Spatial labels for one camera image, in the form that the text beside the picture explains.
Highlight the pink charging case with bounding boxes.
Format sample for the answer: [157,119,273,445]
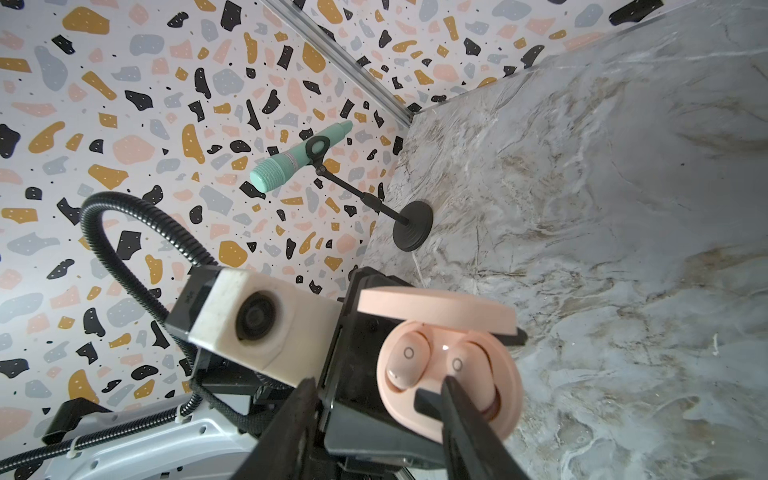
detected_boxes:
[357,287,523,442]

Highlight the pink earbud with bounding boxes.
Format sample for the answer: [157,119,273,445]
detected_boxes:
[446,342,496,412]
[386,331,431,391]

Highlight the black corrugated cable conduit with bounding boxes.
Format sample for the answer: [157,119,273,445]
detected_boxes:
[0,191,289,475]

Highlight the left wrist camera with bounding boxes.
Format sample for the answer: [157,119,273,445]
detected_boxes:
[165,266,342,386]

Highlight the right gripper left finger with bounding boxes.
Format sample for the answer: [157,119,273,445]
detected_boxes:
[231,378,318,480]

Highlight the microphone on black stand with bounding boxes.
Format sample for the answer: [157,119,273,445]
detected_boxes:
[248,119,435,253]

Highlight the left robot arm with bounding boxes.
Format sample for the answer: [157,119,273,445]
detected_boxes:
[1,266,444,479]

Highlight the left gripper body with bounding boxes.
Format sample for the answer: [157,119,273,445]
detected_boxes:
[319,267,444,471]

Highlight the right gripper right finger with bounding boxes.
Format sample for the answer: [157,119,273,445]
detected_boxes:
[414,376,529,480]

